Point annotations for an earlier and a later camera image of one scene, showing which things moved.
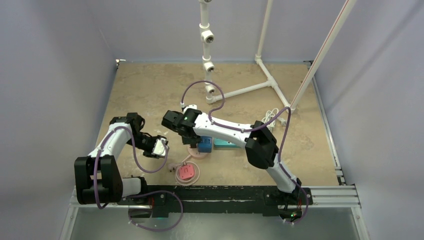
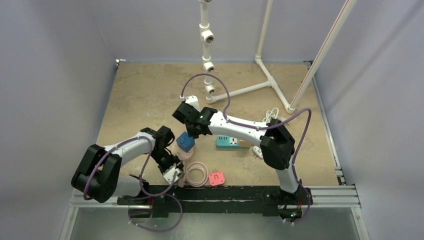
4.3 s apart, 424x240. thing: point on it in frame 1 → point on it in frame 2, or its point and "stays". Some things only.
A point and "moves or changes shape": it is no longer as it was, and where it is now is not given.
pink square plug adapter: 186,172 moves or changes shape
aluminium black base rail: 163,200 stays
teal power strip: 219,143 stays
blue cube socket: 205,146 moves or changes shape
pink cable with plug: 187,173 moves or changes shape
